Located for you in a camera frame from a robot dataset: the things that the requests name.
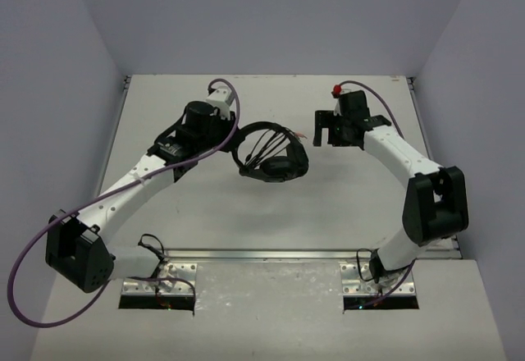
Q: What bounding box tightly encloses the black headset with microphone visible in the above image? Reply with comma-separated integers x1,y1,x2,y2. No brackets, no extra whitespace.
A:
231,121,309,183

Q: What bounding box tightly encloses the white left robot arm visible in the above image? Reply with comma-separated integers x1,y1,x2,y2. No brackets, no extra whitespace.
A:
45,101,238,293

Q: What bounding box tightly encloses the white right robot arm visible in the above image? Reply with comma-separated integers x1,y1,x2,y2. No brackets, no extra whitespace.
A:
313,85,469,290

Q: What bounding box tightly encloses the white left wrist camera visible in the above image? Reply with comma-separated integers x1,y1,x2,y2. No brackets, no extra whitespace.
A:
206,86,234,121

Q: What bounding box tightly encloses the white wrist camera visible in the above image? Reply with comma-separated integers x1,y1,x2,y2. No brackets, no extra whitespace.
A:
206,86,234,121
331,85,352,116

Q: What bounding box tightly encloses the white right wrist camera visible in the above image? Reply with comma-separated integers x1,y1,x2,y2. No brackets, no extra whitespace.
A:
331,85,352,116

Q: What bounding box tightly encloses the thin black right base wire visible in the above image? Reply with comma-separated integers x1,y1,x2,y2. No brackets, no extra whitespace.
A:
355,247,395,296

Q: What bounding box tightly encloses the thin black base wire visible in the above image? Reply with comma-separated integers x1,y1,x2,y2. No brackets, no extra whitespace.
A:
355,247,395,296
137,233,167,263

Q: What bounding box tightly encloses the aluminium table rail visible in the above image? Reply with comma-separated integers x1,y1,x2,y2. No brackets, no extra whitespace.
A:
159,247,460,261

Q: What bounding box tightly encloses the thin black left base wire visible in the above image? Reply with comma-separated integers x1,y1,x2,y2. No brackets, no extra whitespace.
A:
137,233,167,263

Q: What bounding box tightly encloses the right aluminium base plate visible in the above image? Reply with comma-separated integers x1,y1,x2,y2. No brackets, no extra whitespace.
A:
340,260,416,298

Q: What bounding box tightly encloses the aluminium base plate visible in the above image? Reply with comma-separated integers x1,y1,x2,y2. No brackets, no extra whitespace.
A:
121,260,199,297
340,260,416,298

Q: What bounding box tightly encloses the left aluminium base plate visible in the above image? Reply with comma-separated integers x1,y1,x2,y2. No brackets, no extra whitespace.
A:
121,260,199,297

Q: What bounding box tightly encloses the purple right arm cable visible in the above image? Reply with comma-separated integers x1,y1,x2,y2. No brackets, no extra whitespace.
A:
338,80,416,308

